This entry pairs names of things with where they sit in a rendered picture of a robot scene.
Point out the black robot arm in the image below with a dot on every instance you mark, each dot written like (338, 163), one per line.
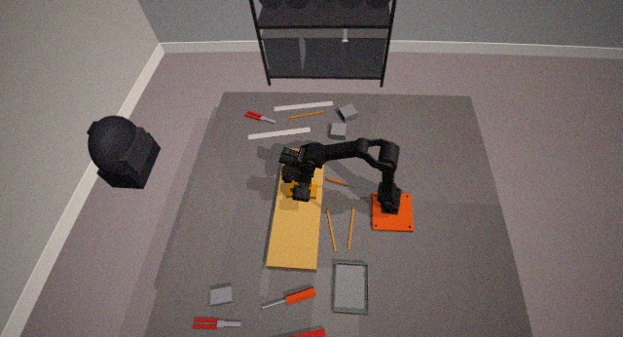
(314, 155)

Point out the white flat strip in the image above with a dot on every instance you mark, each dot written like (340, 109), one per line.
(278, 133)
(305, 105)

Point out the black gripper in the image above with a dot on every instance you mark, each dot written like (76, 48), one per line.
(301, 192)

